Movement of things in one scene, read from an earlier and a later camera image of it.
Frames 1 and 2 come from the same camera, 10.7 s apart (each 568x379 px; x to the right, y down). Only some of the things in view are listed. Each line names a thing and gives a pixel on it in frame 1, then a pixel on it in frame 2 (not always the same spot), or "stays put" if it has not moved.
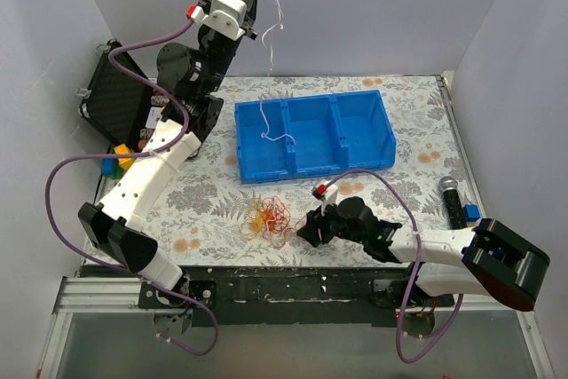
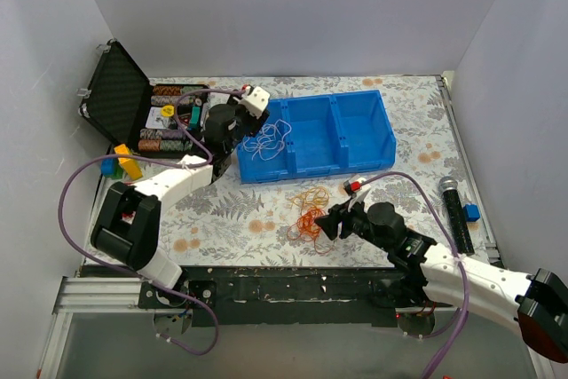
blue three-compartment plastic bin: (313, 136) stays put
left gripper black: (248, 24) → (248, 120)
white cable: (279, 26) → (269, 142)
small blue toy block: (471, 212) stays put
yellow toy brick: (124, 161) stays put
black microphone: (454, 208) stays put
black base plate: (274, 296) stays put
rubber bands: (256, 221) → (316, 197)
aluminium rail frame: (89, 294) stays put
